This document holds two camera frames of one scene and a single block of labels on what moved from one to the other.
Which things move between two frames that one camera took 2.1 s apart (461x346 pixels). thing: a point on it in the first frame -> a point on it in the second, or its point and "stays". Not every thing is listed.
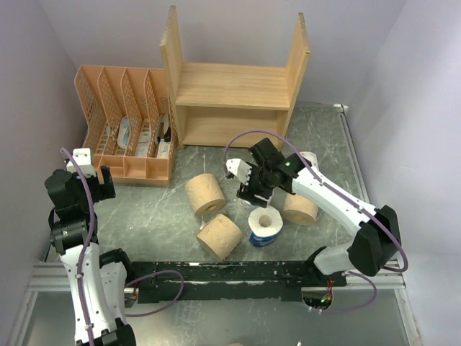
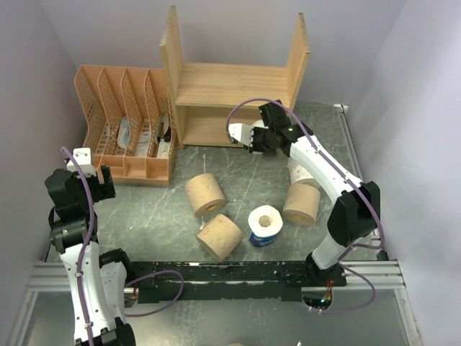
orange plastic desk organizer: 128,122 stays
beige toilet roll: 205,194 stays
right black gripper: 245,192 -> 255,147
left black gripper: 101,191 stays
